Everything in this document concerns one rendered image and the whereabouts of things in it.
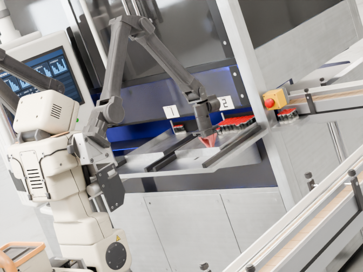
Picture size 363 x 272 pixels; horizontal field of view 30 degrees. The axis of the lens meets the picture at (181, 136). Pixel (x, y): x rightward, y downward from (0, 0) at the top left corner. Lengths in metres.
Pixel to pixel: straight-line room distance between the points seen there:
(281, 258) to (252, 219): 1.61
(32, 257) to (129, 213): 1.51
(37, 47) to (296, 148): 1.33
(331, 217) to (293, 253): 0.18
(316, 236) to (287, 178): 1.33
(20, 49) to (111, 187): 1.06
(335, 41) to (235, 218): 1.00
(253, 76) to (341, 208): 1.21
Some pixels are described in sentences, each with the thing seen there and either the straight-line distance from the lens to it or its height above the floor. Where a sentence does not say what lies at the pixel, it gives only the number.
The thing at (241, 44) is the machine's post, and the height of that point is 1.26.
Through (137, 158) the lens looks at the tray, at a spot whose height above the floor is 0.90.
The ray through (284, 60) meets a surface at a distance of 3.06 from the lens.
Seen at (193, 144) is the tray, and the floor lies 0.89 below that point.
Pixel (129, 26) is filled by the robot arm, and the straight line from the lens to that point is 2.55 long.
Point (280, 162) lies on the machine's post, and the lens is 2.96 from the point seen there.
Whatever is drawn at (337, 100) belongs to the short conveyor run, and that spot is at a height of 0.93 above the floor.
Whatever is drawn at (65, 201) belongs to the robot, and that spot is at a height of 0.99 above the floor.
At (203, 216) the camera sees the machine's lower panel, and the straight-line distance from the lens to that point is 3.41.
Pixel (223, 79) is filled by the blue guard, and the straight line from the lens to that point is 2.96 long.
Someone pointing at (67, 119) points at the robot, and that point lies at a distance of 2.47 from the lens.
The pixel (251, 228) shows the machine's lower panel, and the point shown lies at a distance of 3.25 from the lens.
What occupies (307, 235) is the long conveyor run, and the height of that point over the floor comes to 0.93.
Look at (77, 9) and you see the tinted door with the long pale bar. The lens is 3.48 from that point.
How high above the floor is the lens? 1.62
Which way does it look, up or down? 13 degrees down
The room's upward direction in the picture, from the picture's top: 20 degrees counter-clockwise
